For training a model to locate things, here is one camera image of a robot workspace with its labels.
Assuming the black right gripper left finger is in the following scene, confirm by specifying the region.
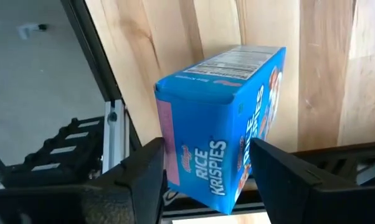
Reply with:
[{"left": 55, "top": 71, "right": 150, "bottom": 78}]
[{"left": 0, "top": 136, "right": 169, "bottom": 224}]

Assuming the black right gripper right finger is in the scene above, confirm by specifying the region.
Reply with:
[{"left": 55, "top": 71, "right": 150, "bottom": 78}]
[{"left": 249, "top": 138, "right": 375, "bottom": 224}]

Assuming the blue Rice Krispies cereal box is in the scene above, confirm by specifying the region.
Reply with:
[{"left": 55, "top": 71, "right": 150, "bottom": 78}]
[{"left": 154, "top": 45, "right": 287, "bottom": 216}]

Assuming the small white floor object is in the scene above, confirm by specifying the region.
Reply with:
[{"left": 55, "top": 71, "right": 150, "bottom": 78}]
[{"left": 17, "top": 22, "right": 49, "bottom": 40}]

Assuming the black slotted support bracket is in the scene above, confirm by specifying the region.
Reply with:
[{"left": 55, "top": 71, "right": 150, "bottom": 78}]
[{"left": 0, "top": 116, "right": 105, "bottom": 190}]

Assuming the silver metal frame bracket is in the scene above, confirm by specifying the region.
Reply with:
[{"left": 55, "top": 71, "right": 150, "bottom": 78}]
[{"left": 102, "top": 98, "right": 126, "bottom": 174}]

